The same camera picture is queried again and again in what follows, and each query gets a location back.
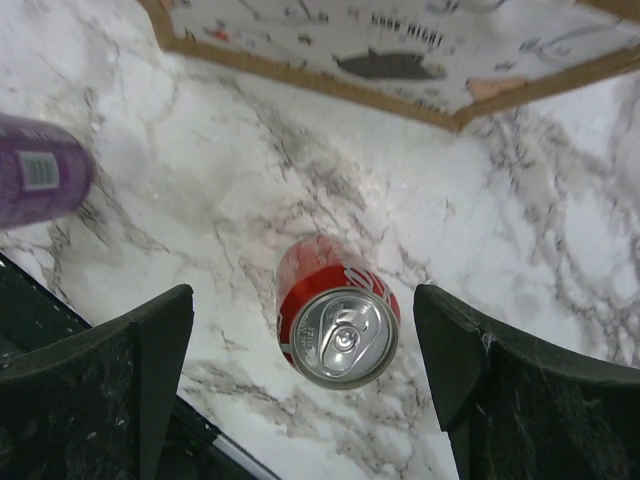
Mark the red cola can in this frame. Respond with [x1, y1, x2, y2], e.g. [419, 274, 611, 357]
[276, 234, 401, 390]

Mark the burlap canvas tote bag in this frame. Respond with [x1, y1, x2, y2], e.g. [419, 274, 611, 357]
[143, 1, 639, 131]

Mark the purple Fanta can front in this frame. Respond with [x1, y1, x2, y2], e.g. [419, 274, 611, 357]
[1, 114, 94, 229]

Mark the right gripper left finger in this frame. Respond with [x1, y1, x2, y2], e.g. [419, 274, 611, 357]
[1, 284, 194, 479]

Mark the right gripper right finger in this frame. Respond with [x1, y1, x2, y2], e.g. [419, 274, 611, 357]
[413, 285, 639, 479]

